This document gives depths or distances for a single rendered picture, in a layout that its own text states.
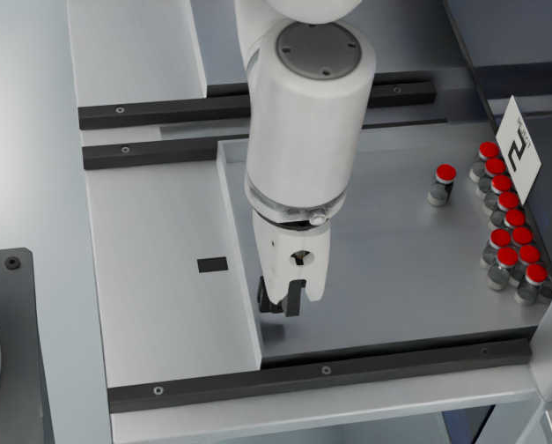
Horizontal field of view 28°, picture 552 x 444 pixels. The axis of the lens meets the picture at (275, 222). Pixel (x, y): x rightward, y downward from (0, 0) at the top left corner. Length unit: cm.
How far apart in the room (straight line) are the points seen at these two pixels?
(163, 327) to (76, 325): 104
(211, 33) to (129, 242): 31
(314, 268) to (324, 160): 13
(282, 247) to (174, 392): 19
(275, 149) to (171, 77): 46
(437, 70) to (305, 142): 49
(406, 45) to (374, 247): 30
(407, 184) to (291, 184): 37
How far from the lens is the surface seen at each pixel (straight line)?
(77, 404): 202
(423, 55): 133
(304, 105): 77
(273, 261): 91
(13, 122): 241
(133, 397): 100
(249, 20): 86
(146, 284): 109
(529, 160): 104
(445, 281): 112
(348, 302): 109
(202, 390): 100
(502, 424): 118
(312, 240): 89
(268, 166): 83
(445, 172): 115
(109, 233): 112
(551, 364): 105
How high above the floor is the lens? 178
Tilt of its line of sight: 53 degrees down
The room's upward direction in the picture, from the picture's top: 9 degrees clockwise
